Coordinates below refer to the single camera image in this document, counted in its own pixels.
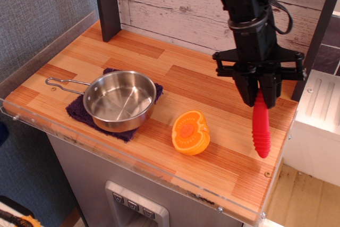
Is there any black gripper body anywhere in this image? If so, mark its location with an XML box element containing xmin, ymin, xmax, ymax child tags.
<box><xmin>213</xmin><ymin>7</ymin><xmax>307</xmax><ymax>80</ymax></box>

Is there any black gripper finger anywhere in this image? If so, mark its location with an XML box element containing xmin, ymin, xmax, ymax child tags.
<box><xmin>233</xmin><ymin>73</ymin><xmax>258</xmax><ymax>107</ymax></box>
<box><xmin>259</xmin><ymin>74</ymin><xmax>282</xmax><ymax>109</ymax></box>

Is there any red handled metal spoon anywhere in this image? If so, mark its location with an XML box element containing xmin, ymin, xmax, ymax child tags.
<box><xmin>252</xmin><ymin>89</ymin><xmax>271</xmax><ymax>158</ymax></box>

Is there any orange slice toy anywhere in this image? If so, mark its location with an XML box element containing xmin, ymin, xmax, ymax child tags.
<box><xmin>172</xmin><ymin>110</ymin><xmax>210</xmax><ymax>156</ymax></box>

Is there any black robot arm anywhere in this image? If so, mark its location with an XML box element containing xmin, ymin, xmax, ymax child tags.
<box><xmin>213</xmin><ymin>0</ymin><xmax>307</xmax><ymax>108</ymax></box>

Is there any white toy sink unit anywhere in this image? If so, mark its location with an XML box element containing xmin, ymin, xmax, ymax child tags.
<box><xmin>283</xmin><ymin>70</ymin><xmax>339</xmax><ymax>186</ymax></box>

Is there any stainless steel saucepan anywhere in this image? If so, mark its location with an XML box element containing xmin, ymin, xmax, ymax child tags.
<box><xmin>45</xmin><ymin>70</ymin><xmax>157</xmax><ymax>132</ymax></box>

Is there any clear acrylic edge guard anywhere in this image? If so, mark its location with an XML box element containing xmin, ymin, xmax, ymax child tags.
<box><xmin>1</xmin><ymin>96</ymin><xmax>270</xmax><ymax>226</ymax></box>

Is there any silver dispenser panel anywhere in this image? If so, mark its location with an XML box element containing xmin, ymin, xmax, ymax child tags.
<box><xmin>105</xmin><ymin>180</ymin><xmax>170</xmax><ymax>226</ymax></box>

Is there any grey toy kitchen cabinet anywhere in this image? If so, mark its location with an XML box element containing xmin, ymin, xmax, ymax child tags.
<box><xmin>48</xmin><ymin>135</ymin><xmax>243</xmax><ymax>226</ymax></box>

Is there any orange object bottom left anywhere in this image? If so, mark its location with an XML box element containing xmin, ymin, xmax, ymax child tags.
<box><xmin>1</xmin><ymin>210</ymin><xmax>42</xmax><ymax>227</ymax></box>

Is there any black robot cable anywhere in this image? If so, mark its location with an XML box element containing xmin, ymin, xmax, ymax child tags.
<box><xmin>269</xmin><ymin>0</ymin><xmax>294</xmax><ymax>36</ymax></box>

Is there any dark grey right post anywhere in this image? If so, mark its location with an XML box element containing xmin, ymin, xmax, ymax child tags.
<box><xmin>291</xmin><ymin>0</ymin><xmax>340</xmax><ymax>103</ymax></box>

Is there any dark grey post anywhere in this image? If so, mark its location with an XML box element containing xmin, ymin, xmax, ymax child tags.
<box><xmin>97</xmin><ymin>0</ymin><xmax>121</xmax><ymax>42</ymax></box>
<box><xmin>291</xmin><ymin>0</ymin><xmax>340</xmax><ymax>103</ymax></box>

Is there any dark grey left post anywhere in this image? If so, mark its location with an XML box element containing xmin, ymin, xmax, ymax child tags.
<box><xmin>97</xmin><ymin>0</ymin><xmax>121</xmax><ymax>42</ymax></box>

